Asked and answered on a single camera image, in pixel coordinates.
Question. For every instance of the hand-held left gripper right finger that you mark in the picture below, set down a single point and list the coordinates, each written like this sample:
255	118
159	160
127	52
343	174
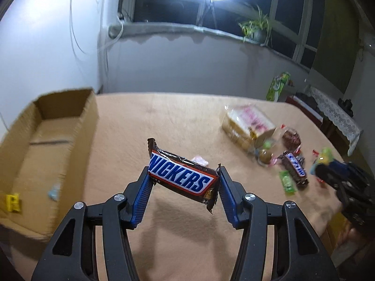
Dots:
227	199

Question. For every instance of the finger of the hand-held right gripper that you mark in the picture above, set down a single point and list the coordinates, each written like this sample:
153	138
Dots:
331	172

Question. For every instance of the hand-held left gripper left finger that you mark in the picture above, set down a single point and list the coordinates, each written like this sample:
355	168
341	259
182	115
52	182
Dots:
143	199

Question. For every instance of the small brown chocolate bar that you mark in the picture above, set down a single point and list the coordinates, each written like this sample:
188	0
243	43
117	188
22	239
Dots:
296	168

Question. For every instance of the large brown chocolate bar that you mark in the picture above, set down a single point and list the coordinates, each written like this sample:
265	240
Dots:
178	177

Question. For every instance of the pink candy wrapper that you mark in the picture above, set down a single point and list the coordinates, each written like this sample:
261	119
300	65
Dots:
199	161

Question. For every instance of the chocolate cake clear packet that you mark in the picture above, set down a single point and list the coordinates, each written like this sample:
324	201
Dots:
291	139

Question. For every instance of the round brown pastry packet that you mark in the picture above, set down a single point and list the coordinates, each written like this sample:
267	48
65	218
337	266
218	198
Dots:
265	156

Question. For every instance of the sliced bread bag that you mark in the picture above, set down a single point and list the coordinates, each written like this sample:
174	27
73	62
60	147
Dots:
249	126

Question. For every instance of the cardboard box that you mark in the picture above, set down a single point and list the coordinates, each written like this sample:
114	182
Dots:
44	152

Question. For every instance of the small red candy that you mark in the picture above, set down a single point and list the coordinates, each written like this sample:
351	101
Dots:
315	152

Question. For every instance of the white lace cloth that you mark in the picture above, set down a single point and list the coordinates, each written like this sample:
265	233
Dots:
337	114

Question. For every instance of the dark wooden cabinet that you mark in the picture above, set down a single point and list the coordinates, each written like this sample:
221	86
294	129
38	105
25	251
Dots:
304	105

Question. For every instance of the pale blue candy wrapper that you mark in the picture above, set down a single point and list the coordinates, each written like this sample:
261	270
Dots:
54	192

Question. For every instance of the green carton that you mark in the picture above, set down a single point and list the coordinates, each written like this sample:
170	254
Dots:
277	86

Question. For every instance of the yellow sticker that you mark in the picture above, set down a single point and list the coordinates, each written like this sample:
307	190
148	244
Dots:
13	202

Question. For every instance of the potted spider plant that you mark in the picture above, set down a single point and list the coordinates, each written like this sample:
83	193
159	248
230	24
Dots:
257	30

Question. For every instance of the black tripod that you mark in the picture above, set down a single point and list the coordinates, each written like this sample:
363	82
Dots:
209	13

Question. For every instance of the white pipe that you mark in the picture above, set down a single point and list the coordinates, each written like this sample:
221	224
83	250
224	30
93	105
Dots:
111	0

